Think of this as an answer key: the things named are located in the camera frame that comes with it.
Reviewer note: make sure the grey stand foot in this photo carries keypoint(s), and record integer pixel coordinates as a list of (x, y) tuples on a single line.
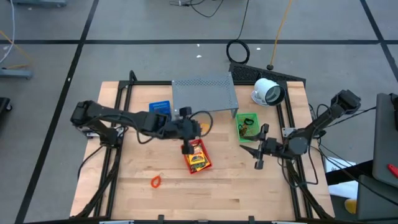
[(15, 73)]

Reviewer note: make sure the dark grey case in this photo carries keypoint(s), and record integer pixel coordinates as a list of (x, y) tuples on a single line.
[(385, 140)]

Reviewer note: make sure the black coil wristband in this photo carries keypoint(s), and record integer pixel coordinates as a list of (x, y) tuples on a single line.
[(248, 120)]

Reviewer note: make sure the black table edge clamp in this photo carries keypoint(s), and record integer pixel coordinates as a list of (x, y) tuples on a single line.
[(160, 218), (251, 219)]

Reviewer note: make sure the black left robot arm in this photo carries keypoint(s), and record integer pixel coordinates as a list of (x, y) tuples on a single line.
[(124, 118)]

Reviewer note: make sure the white bag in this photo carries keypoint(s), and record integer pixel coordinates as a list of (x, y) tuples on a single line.
[(342, 189)]

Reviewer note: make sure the blue plastic basket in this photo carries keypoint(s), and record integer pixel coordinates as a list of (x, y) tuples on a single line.
[(160, 107)]

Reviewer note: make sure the black aluminium table frame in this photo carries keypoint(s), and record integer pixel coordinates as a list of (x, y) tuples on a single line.
[(146, 83)]

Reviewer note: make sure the grey cart base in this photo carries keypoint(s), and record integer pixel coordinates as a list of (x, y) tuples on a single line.
[(40, 2)]

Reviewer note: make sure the yellow object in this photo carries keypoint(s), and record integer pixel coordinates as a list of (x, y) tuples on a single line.
[(350, 207)]

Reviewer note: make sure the yellow rubber band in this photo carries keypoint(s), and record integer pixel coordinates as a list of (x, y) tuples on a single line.
[(248, 133)]

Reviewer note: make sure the green plastic basket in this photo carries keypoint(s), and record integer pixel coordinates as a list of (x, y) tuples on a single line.
[(256, 116)]

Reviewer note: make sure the red plastic basket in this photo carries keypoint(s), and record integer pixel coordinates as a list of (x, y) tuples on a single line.
[(209, 155)]

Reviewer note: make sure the black caster base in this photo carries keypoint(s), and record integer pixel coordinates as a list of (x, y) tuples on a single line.
[(3, 107)]

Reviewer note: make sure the grey perforated metal riser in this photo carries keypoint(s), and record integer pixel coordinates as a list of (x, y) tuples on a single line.
[(203, 96)]

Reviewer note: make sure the black perforated metal panel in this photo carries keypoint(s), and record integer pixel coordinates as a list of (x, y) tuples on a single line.
[(248, 74)]

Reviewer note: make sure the black bar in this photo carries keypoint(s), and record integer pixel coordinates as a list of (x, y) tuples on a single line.
[(348, 172)]

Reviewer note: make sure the orange coil wristband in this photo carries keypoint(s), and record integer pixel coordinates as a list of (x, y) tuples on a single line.
[(152, 183)]

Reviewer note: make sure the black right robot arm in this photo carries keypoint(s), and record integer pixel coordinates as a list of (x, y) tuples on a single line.
[(320, 121)]

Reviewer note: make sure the yellow coil wristband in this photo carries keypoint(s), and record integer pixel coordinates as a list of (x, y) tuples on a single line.
[(204, 127)]

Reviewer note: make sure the dark grey box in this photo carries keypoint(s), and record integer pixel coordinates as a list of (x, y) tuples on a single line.
[(376, 202)]

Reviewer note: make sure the silver bracket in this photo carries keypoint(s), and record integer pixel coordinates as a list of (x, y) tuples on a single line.
[(284, 222), (116, 222)]

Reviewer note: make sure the light orange rubber band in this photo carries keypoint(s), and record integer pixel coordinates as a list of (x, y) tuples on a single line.
[(242, 129)]

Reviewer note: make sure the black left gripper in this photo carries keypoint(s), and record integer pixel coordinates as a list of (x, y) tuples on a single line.
[(183, 129)]

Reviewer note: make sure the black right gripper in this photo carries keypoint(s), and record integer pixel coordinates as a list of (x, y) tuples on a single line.
[(270, 147)]

